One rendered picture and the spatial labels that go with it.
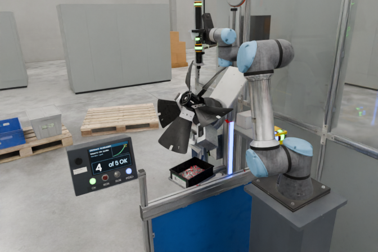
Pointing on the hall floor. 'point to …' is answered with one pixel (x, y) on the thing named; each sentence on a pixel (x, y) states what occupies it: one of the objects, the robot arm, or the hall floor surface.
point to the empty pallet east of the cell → (119, 118)
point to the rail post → (147, 235)
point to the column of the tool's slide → (235, 67)
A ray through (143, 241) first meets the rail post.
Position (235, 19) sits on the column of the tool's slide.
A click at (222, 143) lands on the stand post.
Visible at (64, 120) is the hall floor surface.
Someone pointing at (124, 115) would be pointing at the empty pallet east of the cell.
